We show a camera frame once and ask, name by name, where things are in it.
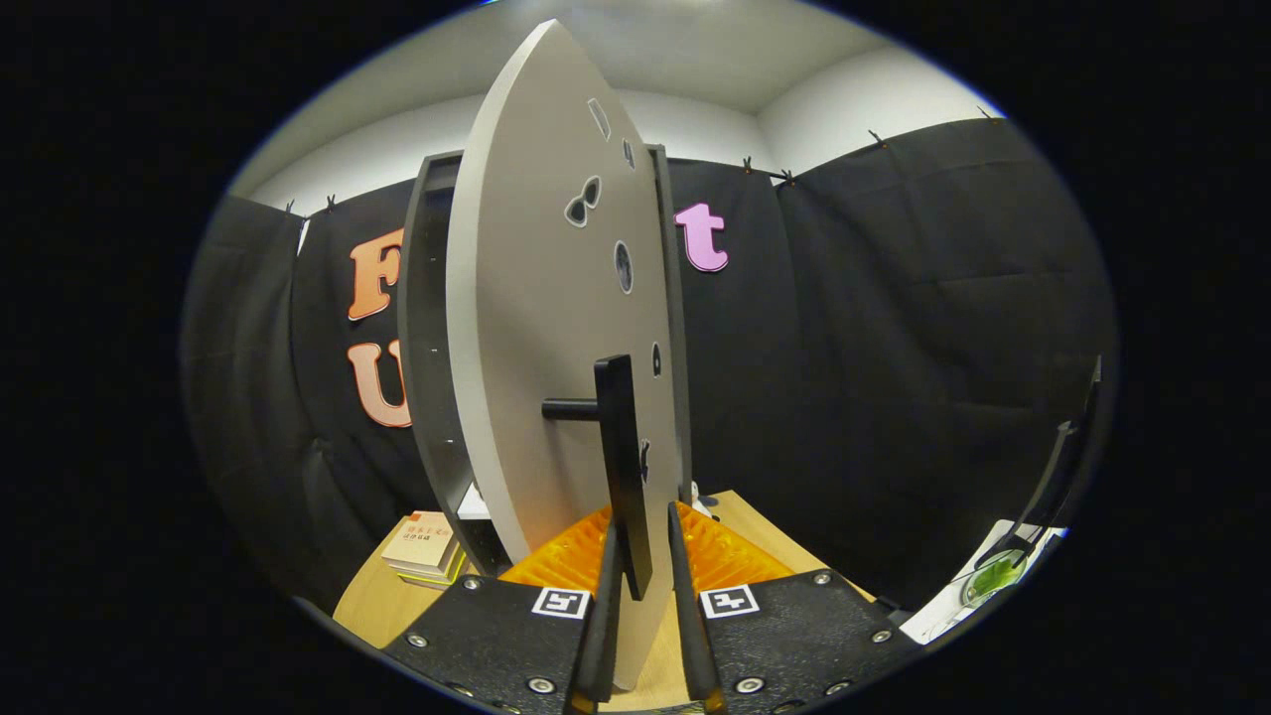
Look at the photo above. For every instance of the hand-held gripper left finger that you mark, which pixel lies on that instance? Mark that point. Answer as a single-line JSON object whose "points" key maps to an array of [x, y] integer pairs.
{"points": [[604, 636]]}

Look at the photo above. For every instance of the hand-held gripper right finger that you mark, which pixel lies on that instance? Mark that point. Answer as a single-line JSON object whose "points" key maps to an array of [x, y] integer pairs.
{"points": [[690, 636]]}

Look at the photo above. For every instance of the dark grey shoe cabinet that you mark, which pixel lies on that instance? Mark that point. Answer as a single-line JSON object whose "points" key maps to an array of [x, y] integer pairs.
{"points": [[427, 328]]}

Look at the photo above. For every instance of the yellow edged book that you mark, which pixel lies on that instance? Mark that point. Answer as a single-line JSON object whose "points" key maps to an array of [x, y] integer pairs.
{"points": [[442, 574]]}

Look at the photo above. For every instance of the beige cover book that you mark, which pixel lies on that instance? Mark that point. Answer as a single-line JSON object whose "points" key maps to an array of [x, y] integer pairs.
{"points": [[422, 541]]}

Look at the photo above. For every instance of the white desk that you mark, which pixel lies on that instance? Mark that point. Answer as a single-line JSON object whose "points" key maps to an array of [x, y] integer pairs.
{"points": [[938, 621]]}

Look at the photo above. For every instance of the green round dish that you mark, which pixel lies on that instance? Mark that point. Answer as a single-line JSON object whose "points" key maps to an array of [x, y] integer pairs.
{"points": [[996, 578]]}

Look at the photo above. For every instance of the black backdrop cloth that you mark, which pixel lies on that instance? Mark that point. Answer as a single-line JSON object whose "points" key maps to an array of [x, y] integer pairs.
{"points": [[894, 348]]}

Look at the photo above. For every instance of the black computer monitor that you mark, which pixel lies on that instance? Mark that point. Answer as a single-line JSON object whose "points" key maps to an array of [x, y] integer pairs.
{"points": [[1053, 477]]}

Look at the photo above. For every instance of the row of black cloth clips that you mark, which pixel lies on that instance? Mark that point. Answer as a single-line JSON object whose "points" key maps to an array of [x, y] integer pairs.
{"points": [[786, 178]]}

